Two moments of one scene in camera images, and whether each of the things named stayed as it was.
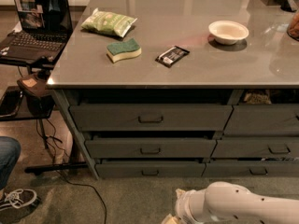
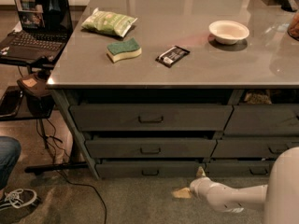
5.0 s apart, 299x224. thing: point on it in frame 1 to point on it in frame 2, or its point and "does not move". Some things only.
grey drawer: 151,118 does not move
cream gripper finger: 171,219 to 182,193
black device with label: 34,89 does not move
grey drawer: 150,170 does not move
